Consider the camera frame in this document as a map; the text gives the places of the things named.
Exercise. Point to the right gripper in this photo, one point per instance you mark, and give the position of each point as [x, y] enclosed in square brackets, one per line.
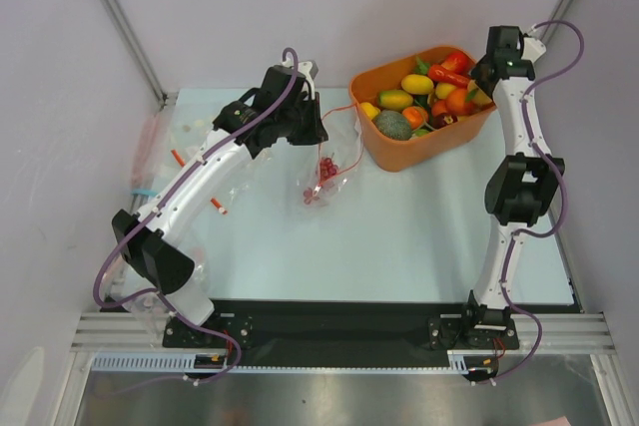
[483, 70]

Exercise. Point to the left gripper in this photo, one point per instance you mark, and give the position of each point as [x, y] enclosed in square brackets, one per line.
[313, 135]

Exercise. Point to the yellow orange peach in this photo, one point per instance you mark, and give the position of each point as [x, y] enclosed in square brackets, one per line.
[479, 98]

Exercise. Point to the clear zip top bag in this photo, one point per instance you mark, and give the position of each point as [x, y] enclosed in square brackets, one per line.
[344, 145]

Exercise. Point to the red grape bunch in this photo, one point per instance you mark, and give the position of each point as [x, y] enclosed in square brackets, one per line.
[321, 183]

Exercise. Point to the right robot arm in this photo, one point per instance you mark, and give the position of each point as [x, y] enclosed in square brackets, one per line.
[522, 188]

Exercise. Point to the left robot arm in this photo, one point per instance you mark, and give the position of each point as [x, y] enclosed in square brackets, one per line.
[285, 106]

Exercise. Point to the orange tangerine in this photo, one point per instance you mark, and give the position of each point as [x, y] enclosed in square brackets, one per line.
[457, 104]

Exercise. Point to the green netted melon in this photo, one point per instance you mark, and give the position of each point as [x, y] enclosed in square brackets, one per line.
[393, 125]

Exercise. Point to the orange plastic bin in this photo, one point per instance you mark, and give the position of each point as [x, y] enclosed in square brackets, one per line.
[426, 141]

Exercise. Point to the green yellow mango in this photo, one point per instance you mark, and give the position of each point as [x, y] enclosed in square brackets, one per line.
[395, 100]

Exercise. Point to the pile of clear bags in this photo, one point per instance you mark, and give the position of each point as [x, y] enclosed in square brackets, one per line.
[150, 238]

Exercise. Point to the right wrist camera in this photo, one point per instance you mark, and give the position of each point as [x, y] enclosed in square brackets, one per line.
[531, 48]

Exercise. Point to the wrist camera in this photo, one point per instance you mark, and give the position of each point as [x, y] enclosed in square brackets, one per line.
[531, 48]
[307, 71]

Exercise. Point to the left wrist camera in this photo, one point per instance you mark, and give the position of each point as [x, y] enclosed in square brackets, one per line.
[307, 71]

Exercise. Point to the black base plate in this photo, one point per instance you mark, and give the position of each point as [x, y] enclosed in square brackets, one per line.
[266, 328]

